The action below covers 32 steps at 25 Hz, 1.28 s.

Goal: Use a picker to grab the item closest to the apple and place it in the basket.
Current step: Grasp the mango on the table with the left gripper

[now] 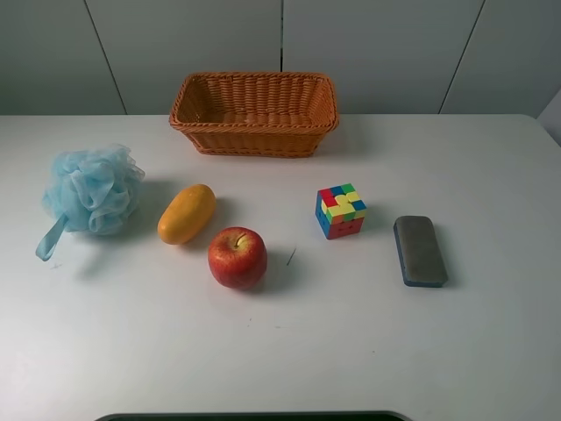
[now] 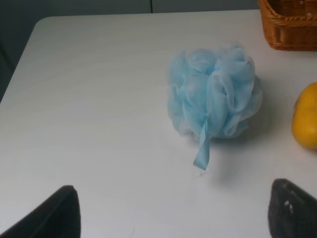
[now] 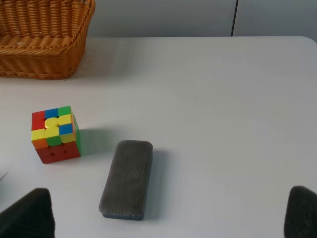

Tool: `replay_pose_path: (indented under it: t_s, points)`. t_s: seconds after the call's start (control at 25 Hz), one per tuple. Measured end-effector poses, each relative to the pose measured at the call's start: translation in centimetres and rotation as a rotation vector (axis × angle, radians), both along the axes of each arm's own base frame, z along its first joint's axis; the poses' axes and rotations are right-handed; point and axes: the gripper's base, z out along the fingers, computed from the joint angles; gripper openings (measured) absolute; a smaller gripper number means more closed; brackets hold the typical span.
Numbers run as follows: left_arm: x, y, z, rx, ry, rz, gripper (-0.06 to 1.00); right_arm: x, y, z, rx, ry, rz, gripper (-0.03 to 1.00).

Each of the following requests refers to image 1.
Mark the yellow orange mango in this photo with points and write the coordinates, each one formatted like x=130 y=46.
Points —
x=187 y=214

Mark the red apple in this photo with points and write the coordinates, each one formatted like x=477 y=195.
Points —
x=237 y=258

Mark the orange woven wicker basket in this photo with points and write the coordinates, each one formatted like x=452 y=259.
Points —
x=276 y=114

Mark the colourful puzzle cube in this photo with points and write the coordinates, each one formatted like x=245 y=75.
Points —
x=340 y=211

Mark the grey blue whiteboard eraser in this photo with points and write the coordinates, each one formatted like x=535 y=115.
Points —
x=420 y=257

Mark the light blue bath loofah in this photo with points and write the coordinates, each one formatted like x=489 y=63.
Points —
x=90 y=191

